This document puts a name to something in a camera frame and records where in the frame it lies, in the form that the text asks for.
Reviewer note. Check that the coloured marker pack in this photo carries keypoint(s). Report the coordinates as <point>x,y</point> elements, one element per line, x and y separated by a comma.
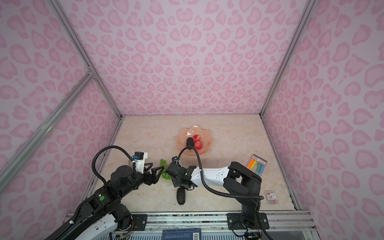
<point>257,165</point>

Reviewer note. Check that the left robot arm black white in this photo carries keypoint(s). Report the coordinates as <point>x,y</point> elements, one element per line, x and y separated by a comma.
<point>103,212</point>

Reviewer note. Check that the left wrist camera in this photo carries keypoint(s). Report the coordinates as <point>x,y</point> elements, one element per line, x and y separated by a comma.
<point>139,160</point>

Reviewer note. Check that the dark avocado front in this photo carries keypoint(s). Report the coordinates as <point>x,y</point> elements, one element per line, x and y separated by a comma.
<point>181,196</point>

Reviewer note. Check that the pink glass fruit bowl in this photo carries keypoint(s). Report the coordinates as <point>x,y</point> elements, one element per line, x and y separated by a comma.
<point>185,133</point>

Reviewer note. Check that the right corner aluminium post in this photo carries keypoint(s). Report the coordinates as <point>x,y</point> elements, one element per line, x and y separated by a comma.
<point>293,43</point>

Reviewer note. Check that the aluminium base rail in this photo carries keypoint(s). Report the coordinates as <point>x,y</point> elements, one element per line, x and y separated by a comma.
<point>280,225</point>

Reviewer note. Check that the corner aluminium post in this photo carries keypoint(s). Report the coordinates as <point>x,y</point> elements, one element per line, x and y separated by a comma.
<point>293,43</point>
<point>79,46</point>

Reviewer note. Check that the dark avocado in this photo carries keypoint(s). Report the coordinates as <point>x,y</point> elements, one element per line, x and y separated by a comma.
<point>190,143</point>
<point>181,196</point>

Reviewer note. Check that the red apple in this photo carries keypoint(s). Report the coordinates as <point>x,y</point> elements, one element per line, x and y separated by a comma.
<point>197,138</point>
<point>198,145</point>

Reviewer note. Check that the green fake grape bunch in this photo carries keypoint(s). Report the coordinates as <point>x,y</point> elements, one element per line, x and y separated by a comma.
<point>163,163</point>

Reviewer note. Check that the blue box with barcode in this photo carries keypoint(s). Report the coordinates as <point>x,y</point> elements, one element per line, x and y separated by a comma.
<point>182,234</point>

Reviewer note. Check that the small clear packet red label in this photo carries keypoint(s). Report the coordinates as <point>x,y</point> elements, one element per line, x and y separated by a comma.
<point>271,197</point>

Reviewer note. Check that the diagonal aluminium frame bar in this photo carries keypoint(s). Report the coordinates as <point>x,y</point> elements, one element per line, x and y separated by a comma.
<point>19,160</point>

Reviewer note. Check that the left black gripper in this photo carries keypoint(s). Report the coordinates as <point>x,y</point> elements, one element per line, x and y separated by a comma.
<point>155,177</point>

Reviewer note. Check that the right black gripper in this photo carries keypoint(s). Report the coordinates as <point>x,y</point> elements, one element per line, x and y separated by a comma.
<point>175,184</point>

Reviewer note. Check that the left corner aluminium post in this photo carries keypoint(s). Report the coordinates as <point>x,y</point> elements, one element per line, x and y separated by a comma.
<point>79,46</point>

